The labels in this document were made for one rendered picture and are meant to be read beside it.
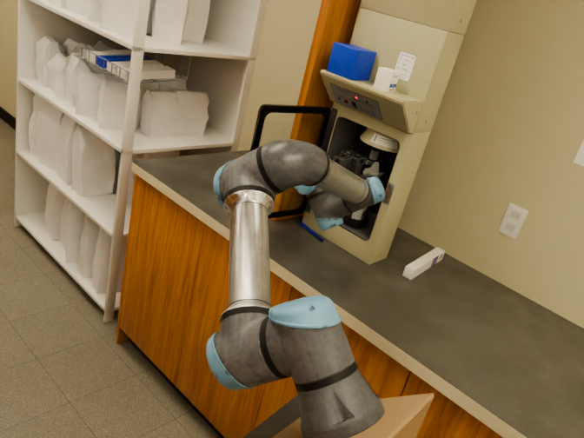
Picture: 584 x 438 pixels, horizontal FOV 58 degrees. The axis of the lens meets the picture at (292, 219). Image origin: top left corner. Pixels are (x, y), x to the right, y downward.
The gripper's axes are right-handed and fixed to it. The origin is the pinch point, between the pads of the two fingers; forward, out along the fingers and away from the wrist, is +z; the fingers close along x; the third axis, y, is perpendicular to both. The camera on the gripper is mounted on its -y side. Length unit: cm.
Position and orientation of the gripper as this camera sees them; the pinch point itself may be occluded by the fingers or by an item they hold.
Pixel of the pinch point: (368, 169)
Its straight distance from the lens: 182.9
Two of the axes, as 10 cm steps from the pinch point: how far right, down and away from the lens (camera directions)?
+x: -7.1, -4.3, 5.5
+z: 6.8, -2.3, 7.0
